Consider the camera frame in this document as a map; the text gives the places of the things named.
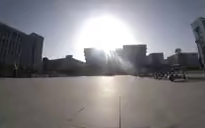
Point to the dark wide block building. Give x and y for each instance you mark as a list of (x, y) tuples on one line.
[(135, 57)]

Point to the grey paved plaza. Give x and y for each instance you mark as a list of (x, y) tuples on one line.
[(100, 100)]

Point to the dark low building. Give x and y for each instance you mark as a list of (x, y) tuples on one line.
[(183, 60), (63, 65)]

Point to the small dark building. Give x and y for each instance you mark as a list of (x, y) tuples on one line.
[(156, 60)]

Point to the dark tall building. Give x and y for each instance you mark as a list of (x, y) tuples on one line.
[(10, 50)]

